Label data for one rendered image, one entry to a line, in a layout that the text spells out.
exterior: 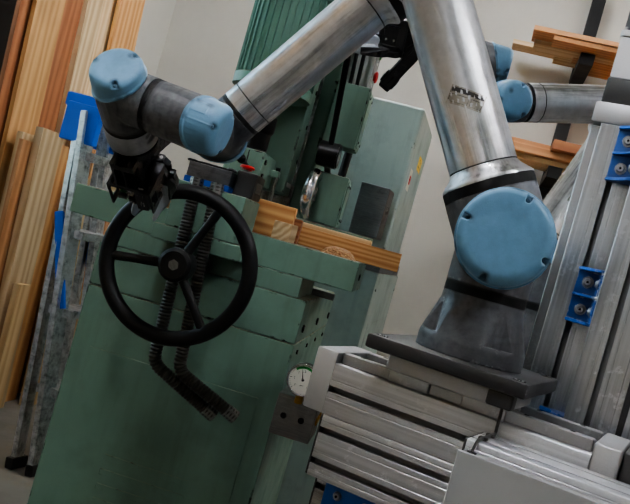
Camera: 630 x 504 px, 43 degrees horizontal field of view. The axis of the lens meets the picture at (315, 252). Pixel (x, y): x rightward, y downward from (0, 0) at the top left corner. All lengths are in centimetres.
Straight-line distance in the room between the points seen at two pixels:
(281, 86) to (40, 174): 200
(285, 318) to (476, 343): 58
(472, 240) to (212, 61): 348
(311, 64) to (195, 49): 323
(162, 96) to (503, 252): 48
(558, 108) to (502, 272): 69
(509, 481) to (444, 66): 49
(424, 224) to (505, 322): 290
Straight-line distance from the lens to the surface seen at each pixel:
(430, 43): 103
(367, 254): 173
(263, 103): 119
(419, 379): 112
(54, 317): 258
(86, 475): 175
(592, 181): 134
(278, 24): 175
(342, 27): 119
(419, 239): 399
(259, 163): 173
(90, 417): 172
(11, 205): 305
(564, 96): 161
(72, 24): 346
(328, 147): 188
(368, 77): 206
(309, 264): 158
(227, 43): 436
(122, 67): 111
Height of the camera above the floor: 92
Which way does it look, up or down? 1 degrees down
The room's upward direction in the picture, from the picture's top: 16 degrees clockwise
